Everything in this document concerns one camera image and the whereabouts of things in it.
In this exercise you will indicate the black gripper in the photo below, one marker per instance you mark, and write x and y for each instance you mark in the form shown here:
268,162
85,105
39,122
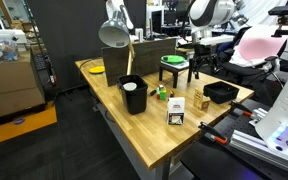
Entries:
203,51

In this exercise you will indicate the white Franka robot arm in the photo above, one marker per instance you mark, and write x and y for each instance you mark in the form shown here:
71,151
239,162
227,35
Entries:
210,13

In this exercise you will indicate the black shallow tray bin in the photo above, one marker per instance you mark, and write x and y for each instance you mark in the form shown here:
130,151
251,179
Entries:
222,95

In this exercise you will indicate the white cardboard box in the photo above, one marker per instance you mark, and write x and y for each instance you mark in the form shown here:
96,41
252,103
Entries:
176,106

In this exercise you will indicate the black trash bin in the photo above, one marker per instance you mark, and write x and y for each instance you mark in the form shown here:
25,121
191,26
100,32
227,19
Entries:
135,100

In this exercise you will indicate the large cardboard box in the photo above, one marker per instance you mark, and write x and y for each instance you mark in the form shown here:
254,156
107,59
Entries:
10,83

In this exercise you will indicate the clear plastic storage bin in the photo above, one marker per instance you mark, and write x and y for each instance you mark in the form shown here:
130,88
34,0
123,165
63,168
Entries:
0,43

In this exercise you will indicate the white kitchen scale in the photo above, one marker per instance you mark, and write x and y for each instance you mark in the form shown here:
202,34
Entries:
180,65

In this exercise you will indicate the small dark wooden stool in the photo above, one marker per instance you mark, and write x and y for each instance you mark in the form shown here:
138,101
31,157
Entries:
170,69

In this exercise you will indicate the green round plate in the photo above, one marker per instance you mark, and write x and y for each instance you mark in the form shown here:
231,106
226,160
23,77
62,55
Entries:
173,60

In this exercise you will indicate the small multicolour puzzle cube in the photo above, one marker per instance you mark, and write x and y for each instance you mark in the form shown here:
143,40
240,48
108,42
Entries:
171,94

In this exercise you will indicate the black office chair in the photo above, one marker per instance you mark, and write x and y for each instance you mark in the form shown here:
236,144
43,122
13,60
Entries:
237,68

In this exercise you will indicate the dark wooden backdrop board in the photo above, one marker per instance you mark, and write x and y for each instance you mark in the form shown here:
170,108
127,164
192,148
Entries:
147,60

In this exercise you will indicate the orange black bar clamp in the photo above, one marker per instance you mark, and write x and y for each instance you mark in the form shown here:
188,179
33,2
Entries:
240,107
214,136

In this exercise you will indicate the white paper cup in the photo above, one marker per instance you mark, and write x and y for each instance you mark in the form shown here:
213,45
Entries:
130,86

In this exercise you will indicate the pink white cloth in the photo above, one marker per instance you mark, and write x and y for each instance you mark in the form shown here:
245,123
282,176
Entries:
257,46

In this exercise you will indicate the short aluminium extrusion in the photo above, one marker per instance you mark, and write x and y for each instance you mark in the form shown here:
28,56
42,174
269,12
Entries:
259,115

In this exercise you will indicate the black perforated work table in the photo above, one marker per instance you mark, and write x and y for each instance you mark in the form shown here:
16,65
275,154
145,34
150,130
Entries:
204,160

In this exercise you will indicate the long aluminium extrusion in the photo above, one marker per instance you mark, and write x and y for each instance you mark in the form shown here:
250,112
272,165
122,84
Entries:
250,141

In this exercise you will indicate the yellow round disc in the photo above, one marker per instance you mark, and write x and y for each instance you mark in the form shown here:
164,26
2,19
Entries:
96,69

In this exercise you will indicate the white machine base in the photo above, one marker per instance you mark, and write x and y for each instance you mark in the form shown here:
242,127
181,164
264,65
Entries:
284,113

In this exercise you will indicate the black keyboard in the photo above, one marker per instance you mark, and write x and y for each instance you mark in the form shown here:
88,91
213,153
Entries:
40,62

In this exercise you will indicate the orange floor mat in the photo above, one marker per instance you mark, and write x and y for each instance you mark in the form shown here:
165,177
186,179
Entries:
27,126

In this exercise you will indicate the blue round floor object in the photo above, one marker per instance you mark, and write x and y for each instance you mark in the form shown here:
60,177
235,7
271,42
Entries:
19,120

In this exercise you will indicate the black camera on stand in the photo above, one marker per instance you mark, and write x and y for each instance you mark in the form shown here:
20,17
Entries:
283,10

